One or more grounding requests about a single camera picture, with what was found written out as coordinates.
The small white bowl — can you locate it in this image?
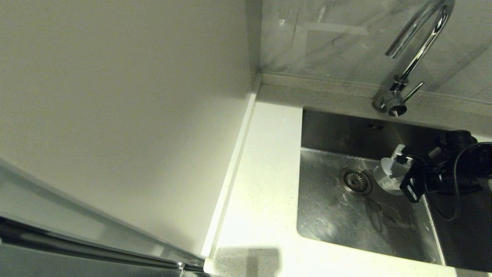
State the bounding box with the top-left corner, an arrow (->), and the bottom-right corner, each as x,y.
374,156 -> 410,195

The stainless steel sink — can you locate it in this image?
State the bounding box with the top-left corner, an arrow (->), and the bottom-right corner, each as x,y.
296,107 -> 492,272

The chrome gooseneck faucet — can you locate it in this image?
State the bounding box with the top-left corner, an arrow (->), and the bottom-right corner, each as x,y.
373,0 -> 455,117

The round metal drain strainer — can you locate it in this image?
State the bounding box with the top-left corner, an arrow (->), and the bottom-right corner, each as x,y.
339,167 -> 374,196

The white countertop trim strip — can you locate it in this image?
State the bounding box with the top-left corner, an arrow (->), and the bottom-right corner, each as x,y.
201,74 -> 262,257

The tall white cabinet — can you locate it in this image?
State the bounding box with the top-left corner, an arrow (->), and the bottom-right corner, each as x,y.
0,0 -> 257,277

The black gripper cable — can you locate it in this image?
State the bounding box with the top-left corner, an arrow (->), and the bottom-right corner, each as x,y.
425,142 -> 492,222

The dark bar door handle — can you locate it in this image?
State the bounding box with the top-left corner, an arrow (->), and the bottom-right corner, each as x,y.
0,216 -> 206,273

